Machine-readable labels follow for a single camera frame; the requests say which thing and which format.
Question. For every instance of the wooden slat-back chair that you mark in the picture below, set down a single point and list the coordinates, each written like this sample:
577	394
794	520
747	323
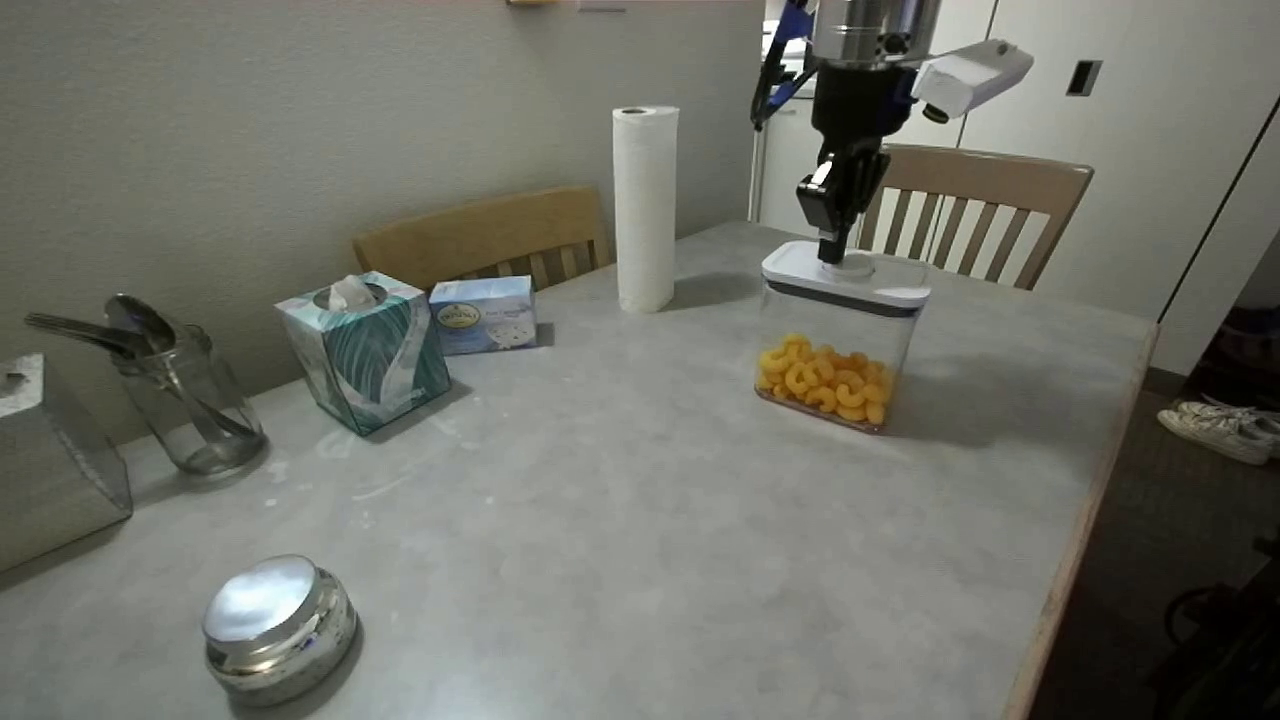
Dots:
987	180
483	234

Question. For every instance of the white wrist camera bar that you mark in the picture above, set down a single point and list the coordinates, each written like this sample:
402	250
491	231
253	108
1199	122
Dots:
973	77

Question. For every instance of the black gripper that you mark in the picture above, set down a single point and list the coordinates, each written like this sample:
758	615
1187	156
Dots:
867	105

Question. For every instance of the clear container with yellow snacks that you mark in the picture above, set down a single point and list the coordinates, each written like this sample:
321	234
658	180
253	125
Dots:
825	375

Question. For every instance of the glass jar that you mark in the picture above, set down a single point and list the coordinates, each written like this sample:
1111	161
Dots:
194	406

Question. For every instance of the white shoe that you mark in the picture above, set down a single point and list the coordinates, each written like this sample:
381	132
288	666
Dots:
1223	431

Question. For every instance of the black wall outlet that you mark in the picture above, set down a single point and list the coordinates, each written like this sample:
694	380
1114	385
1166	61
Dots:
1084	77

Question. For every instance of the white container lid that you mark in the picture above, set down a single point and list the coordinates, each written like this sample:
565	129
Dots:
841	282

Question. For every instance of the metal utensil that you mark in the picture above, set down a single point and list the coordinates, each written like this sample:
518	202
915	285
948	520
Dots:
74	330
143	323

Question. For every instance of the clear plastic box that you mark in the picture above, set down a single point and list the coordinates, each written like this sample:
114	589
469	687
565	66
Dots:
53	467

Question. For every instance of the teal tissue box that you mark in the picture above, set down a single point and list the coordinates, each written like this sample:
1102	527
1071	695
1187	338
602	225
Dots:
364	352

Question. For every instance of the small blue box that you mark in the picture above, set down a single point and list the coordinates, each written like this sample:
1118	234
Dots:
483	317

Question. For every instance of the white paper towel roll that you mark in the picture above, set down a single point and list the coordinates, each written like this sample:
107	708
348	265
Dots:
646	214

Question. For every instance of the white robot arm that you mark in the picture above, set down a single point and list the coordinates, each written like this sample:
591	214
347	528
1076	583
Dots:
873	27

